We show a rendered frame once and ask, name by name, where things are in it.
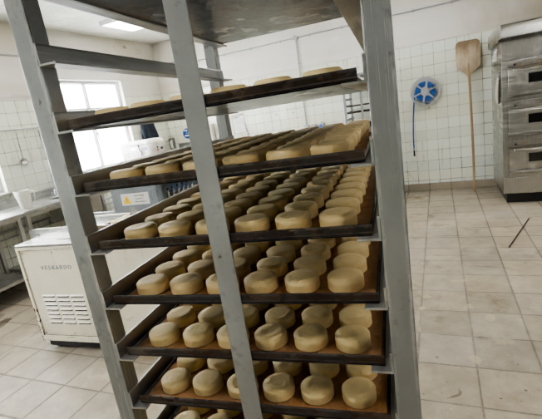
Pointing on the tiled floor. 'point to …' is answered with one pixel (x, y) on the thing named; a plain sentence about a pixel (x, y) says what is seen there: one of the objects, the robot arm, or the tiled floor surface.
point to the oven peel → (465, 61)
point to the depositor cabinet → (73, 289)
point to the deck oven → (522, 109)
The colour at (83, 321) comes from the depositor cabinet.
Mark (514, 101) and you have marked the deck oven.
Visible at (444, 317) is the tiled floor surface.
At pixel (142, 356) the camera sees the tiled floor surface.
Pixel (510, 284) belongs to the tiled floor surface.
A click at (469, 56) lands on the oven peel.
